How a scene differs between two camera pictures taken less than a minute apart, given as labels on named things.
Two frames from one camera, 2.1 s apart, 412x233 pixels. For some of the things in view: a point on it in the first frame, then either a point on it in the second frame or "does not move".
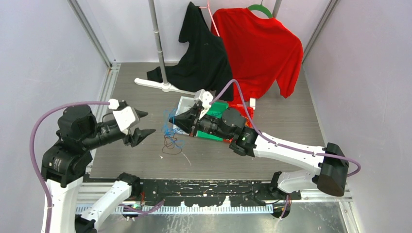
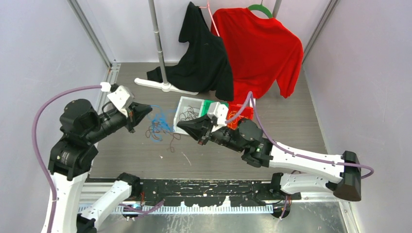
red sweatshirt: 262,51 does not move
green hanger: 262,8 does not move
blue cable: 170,129 -> 160,124
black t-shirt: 205,66 does not move
